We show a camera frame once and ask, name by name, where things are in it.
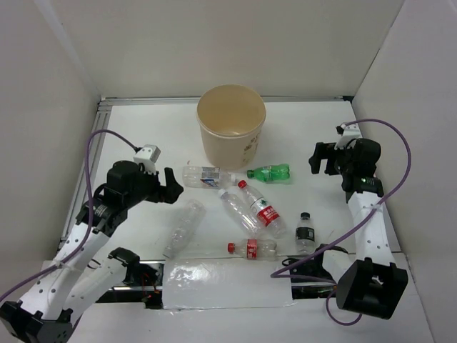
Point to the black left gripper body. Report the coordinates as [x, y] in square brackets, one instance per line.
[148, 187]

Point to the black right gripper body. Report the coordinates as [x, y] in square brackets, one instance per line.
[345, 164]

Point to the clear capless bottle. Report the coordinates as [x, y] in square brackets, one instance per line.
[184, 229]

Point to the cola bottle red cap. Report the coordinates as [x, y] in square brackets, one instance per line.
[254, 249]

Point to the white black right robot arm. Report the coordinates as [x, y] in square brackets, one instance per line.
[371, 284]

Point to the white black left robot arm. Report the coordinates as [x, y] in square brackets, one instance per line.
[52, 308]

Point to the beige round bin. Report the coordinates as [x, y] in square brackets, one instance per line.
[230, 117]

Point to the clear bottle blue white label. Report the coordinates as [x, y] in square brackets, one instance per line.
[205, 177]

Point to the green plastic bottle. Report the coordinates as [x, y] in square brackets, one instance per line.
[270, 173]

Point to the clear bottle white cap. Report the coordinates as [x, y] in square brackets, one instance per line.
[241, 214]

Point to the small black label bottle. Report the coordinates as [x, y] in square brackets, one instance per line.
[305, 235]

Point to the red label red cap bottle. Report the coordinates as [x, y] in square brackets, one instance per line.
[263, 210]

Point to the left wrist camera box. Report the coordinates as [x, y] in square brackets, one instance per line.
[147, 156]

